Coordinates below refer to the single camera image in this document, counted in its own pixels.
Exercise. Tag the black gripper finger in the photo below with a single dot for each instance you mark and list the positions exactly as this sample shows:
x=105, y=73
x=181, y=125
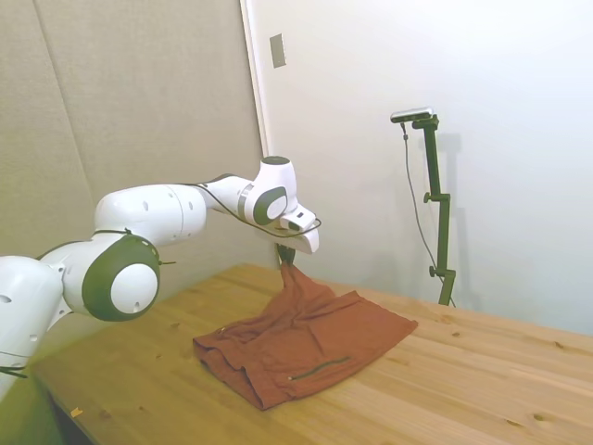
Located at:
x=282, y=254
x=291, y=256

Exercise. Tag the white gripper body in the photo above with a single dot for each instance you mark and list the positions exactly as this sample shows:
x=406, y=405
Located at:
x=306, y=242

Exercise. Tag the rust orange shorts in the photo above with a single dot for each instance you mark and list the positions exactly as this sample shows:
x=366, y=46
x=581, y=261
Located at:
x=315, y=343

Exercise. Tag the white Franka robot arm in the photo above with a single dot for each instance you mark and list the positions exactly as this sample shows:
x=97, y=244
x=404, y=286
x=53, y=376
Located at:
x=148, y=213

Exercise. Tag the white door trim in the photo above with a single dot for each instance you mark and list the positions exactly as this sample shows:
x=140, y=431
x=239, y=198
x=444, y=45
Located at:
x=257, y=92

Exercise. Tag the small yellow tape scrap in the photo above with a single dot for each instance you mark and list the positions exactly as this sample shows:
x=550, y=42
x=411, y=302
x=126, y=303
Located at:
x=75, y=411

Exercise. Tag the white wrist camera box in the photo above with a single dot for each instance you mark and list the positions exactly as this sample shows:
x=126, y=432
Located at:
x=299, y=219

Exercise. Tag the dark green camera stand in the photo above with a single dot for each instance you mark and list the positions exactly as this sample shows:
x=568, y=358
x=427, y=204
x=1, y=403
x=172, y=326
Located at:
x=440, y=208

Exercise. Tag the grey camera on stand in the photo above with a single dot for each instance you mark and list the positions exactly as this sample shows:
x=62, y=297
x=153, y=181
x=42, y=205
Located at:
x=412, y=114

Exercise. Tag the grey wall plate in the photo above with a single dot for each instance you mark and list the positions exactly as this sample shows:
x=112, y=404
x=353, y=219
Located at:
x=278, y=51

